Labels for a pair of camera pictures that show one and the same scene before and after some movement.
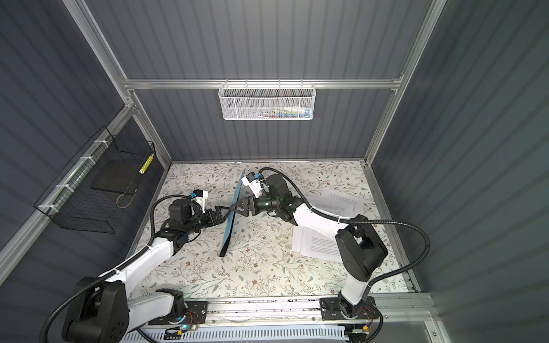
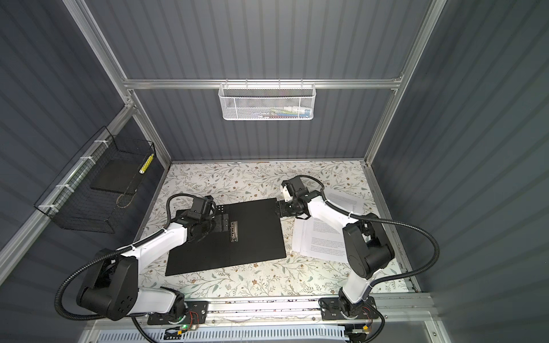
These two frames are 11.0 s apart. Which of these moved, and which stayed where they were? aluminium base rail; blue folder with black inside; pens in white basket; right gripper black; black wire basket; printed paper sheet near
Moved: right gripper black; blue folder with black inside
Stayed: aluminium base rail; black wire basket; pens in white basket; printed paper sheet near
